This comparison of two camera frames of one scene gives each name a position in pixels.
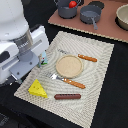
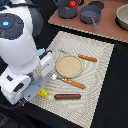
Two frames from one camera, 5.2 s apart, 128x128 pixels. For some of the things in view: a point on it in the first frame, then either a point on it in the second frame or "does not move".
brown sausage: (67, 96) does not move
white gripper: (18, 61) to (16, 85)
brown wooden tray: (106, 25) does not move
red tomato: (72, 4) does not move
